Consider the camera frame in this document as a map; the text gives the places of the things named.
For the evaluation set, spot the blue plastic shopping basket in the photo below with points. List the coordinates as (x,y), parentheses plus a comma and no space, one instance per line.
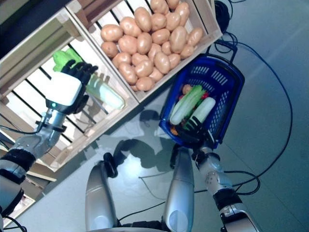
(235,101)

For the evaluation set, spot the small orange vegetable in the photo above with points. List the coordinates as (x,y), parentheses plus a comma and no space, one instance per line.
(173,130)
(186,89)

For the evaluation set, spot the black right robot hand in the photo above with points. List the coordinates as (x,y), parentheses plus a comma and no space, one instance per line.
(195,133)

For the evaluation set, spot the wooden potato crate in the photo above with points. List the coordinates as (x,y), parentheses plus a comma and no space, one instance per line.
(206,19)

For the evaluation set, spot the napa cabbage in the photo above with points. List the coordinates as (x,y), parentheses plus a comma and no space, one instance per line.
(205,108)
(183,106)
(111,99)

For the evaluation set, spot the black round floor object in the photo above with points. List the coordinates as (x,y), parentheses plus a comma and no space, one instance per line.
(222,14)

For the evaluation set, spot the silver left robot leg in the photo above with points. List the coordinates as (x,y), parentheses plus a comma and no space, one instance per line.
(96,193)

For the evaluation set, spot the wooden vegetable display shelf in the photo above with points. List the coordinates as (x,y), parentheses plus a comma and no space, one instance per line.
(24,12)

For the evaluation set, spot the silver right robot leg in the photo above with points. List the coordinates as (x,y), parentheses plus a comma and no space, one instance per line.
(179,188)

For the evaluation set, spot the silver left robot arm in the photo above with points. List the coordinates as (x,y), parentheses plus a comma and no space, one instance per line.
(38,140)

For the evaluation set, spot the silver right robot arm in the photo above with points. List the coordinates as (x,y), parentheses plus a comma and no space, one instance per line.
(212,174)

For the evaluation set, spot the wooden cabbage crate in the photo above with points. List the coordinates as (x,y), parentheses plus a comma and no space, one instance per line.
(101,130)

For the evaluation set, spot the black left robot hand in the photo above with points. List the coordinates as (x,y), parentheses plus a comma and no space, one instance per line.
(65,89)

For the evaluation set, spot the tan potato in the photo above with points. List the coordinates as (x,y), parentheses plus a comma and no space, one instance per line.
(111,33)
(144,83)
(127,72)
(109,49)
(182,12)
(178,39)
(143,68)
(161,62)
(187,51)
(174,60)
(122,59)
(173,3)
(155,75)
(195,36)
(157,6)

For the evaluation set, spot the silver robot leg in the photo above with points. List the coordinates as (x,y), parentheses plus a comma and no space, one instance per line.
(96,193)
(179,188)

